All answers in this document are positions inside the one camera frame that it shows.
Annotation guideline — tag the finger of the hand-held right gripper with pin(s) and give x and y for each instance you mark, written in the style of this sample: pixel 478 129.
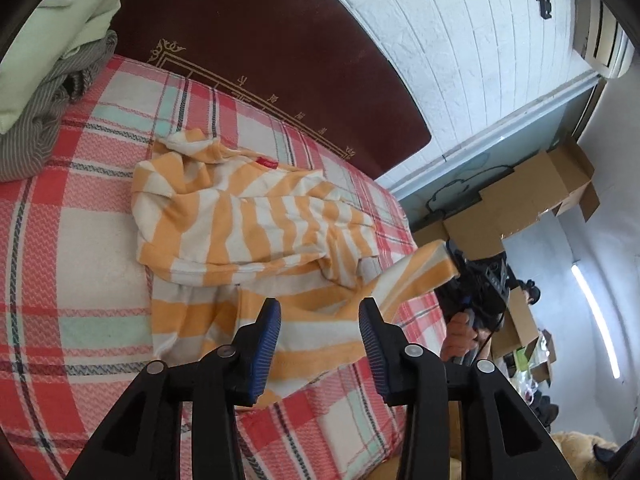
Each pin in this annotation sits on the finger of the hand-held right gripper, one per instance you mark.
pixel 454 255

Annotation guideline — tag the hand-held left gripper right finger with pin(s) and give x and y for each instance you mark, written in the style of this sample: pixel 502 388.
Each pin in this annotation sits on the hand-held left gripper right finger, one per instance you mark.
pixel 372 350

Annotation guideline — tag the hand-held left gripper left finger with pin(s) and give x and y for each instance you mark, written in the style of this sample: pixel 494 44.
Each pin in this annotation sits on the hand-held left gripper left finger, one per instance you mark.
pixel 262 355

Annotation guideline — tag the orange striped sweater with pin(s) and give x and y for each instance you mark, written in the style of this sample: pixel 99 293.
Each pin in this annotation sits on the orange striped sweater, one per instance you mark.
pixel 250 220

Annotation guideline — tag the person's right hand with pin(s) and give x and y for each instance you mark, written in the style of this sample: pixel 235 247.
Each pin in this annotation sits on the person's right hand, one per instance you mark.
pixel 460 340

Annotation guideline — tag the dark object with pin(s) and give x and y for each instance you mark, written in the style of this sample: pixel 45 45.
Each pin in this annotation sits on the dark object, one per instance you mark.
pixel 530 292

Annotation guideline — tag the cardboard box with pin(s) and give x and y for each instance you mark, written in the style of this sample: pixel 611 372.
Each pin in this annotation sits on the cardboard box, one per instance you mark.
pixel 530 195
pixel 520 325

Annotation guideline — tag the tube light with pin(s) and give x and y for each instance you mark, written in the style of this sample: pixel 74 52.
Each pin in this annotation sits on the tube light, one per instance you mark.
pixel 597 320

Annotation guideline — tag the tan plush toy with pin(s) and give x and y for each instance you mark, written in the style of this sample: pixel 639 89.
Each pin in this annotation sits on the tan plush toy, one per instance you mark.
pixel 575 460

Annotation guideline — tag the red plaid blanket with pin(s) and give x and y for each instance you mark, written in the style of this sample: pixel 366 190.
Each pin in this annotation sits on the red plaid blanket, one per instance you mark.
pixel 75 260

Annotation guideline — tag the dark brown headboard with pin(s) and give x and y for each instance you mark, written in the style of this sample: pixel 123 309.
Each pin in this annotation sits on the dark brown headboard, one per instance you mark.
pixel 275 35

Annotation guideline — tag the grey striped garment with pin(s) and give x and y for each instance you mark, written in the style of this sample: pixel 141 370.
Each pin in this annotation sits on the grey striped garment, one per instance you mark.
pixel 30 135

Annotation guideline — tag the pale green garment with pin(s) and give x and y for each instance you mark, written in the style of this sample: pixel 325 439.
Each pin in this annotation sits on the pale green garment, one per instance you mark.
pixel 50 50

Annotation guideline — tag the white door frame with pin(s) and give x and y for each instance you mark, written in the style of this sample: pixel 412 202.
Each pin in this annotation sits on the white door frame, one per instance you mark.
pixel 500 125

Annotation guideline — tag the wall air conditioner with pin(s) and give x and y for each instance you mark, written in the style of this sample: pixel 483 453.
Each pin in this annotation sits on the wall air conditioner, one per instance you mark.
pixel 602 40

